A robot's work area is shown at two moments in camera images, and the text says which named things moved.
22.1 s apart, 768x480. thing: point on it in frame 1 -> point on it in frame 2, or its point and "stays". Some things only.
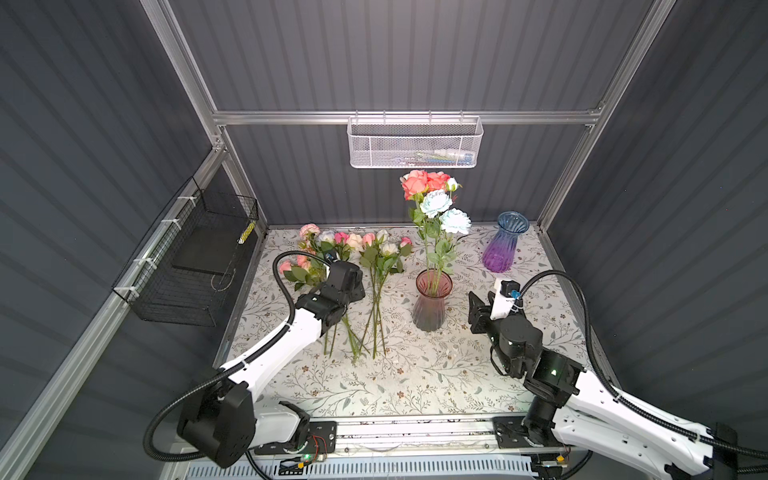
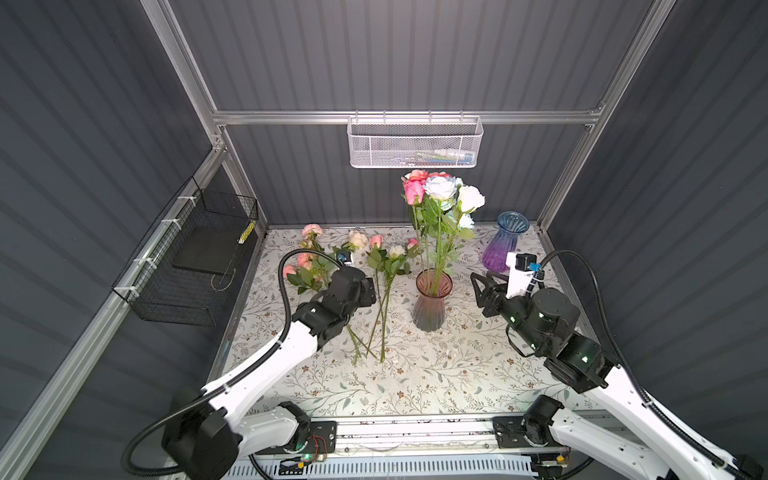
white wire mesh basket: x=414 y=142 stays
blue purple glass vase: x=499 y=251 stays
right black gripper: x=479 y=313 -> x=493 y=293
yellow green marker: x=246 y=232 stays
